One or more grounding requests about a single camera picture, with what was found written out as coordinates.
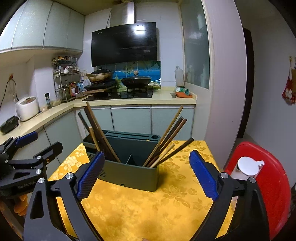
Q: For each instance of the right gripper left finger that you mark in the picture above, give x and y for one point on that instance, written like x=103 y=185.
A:
x=43 y=220

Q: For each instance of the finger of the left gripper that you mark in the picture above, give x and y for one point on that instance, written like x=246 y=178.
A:
x=26 y=139

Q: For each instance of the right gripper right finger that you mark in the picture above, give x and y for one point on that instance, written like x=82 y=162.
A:
x=249 y=220

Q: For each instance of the lower kitchen cabinets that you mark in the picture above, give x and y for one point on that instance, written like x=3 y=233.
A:
x=68 y=129

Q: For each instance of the left hand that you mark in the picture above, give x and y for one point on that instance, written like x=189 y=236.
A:
x=21 y=205

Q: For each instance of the black device on counter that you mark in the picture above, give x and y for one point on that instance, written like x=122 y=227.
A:
x=9 y=125

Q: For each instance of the white rice cooker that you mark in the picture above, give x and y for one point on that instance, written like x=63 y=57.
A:
x=27 y=108

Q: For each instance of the red plastic stool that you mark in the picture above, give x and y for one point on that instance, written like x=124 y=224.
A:
x=272 y=181

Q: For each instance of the black pepper grinder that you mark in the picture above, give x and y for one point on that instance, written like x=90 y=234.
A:
x=48 y=102

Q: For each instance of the white lidded container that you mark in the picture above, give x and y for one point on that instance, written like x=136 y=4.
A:
x=246 y=167

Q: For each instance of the dark chopstick far left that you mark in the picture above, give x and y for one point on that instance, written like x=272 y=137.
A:
x=83 y=121

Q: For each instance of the light short chopstick left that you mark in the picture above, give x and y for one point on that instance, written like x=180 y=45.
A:
x=91 y=131

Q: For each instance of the yellow floral tablecloth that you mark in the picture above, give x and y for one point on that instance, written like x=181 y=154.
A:
x=173 y=212

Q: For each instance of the metal spice rack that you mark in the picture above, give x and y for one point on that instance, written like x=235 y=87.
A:
x=66 y=77

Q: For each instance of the brown chopstick left group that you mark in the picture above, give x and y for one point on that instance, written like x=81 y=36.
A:
x=103 y=143

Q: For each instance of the black chopstick right low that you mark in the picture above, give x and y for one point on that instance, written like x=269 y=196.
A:
x=184 y=145

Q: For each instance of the brown pan on stove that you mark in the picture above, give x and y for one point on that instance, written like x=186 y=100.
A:
x=99 y=75

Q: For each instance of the black induction cooktop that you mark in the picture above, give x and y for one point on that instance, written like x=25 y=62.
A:
x=120 y=95

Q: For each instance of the dark green utensil holder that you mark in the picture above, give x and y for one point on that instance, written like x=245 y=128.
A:
x=133 y=149

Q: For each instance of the light chopstick right short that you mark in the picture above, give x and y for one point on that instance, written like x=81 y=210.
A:
x=162 y=155

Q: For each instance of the dark chopstick right group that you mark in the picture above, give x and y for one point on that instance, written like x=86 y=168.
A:
x=169 y=137

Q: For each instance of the black wok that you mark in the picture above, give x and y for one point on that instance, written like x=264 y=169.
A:
x=136 y=82

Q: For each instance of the brown chopstick right tall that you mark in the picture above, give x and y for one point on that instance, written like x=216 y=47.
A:
x=164 y=135

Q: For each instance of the red hanging cloth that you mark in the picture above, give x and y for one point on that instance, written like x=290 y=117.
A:
x=289 y=92

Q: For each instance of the orange cloth on counter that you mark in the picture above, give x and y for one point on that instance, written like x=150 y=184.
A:
x=183 y=95

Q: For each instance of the black range hood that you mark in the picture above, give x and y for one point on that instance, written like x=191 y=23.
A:
x=124 y=43

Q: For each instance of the steel hood chimney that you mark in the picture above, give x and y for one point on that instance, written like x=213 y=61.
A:
x=122 y=14

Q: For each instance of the white plastic bottle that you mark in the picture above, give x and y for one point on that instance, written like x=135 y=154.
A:
x=179 y=77

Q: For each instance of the frosted glass door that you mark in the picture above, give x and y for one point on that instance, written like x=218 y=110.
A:
x=196 y=44

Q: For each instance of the upper wall cabinets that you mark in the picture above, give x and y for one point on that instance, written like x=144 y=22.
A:
x=43 y=25

